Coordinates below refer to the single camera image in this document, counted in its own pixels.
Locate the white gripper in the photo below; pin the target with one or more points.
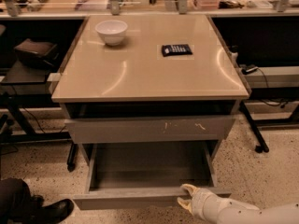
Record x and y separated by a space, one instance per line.
202 200

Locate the grey drawer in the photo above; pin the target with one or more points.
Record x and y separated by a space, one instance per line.
138 175
156 129

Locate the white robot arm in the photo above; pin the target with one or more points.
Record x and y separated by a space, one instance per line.
231 211

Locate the grey drawer cabinet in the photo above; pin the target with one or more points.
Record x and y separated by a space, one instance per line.
135 80

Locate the black table leg right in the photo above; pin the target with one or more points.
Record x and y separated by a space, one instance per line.
262 146

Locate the black table leg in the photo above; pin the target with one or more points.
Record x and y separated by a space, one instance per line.
262 146
71 157

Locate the black table leg left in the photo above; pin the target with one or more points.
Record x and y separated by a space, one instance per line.
71 157

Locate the black power adapter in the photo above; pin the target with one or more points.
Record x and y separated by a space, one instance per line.
248 68

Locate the dark blue snack packet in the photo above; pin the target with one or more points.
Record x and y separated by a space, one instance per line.
176 50

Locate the black shoe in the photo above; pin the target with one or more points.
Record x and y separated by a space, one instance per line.
35 213

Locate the person leg dark trousers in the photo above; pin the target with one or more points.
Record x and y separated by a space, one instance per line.
15 200

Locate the white ceramic bowl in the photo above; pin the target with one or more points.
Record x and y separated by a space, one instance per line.
112 32

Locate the dark box on shelf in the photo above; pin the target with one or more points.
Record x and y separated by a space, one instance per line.
37 54

